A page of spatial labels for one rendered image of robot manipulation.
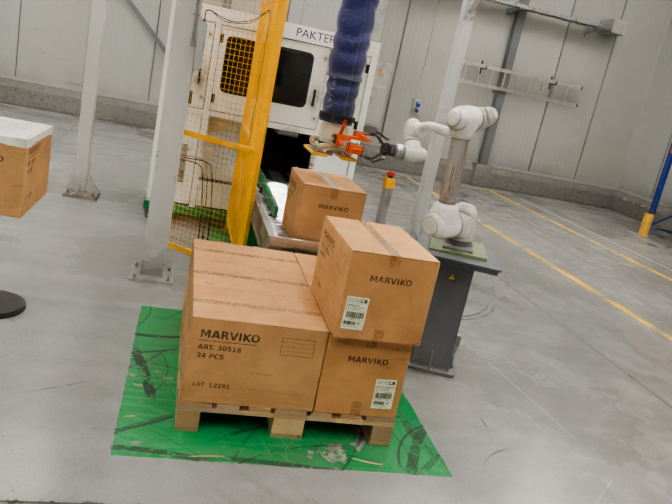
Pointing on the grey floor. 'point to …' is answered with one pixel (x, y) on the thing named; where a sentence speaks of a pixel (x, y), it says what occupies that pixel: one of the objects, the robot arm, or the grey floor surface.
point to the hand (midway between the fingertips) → (363, 145)
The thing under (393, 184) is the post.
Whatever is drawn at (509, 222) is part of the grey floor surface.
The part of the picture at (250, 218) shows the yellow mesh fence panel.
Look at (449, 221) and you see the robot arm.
